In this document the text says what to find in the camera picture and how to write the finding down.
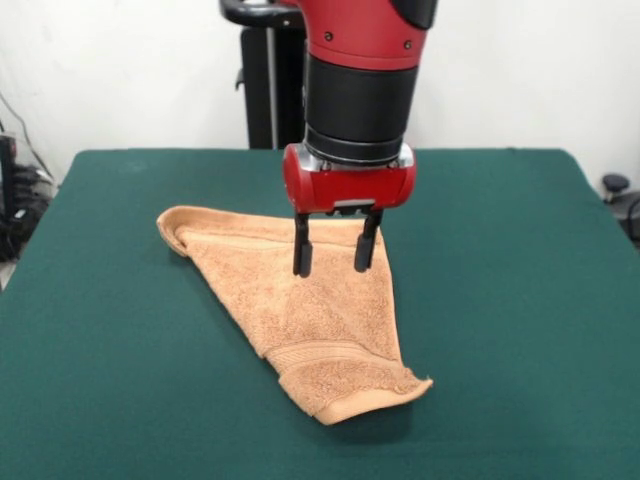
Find tan terry towel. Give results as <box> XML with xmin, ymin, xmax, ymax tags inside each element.
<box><xmin>156</xmin><ymin>204</ymin><xmax>434</xmax><ymax>426</ymax></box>

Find grey cable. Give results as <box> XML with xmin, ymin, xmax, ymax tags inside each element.
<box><xmin>0</xmin><ymin>92</ymin><xmax>55</xmax><ymax>177</ymax></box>

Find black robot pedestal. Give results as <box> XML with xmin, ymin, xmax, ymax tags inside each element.
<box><xmin>218</xmin><ymin>0</ymin><xmax>311</xmax><ymax>151</ymax></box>

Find dark green table cloth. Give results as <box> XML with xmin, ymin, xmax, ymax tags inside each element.
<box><xmin>0</xmin><ymin>147</ymin><xmax>640</xmax><ymax>480</ymax></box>

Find black equipment pile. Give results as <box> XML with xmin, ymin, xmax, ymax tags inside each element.
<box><xmin>0</xmin><ymin>132</ymin><xmax>57</xmax><ymax>265</ymax></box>

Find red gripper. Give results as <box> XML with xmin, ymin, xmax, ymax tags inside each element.
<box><xmin>282</xmin><ymin>143</ymin><xmax>418</xmax><ymax>278</ymax></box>

